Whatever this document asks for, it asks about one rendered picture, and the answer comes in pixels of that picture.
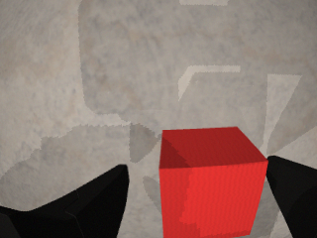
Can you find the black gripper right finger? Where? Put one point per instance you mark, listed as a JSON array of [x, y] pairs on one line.
[[295, 190]]

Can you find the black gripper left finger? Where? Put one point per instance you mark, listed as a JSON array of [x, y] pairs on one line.
[[93, 210]]

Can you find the red block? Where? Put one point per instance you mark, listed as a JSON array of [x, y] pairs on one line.
[[210, 182]]

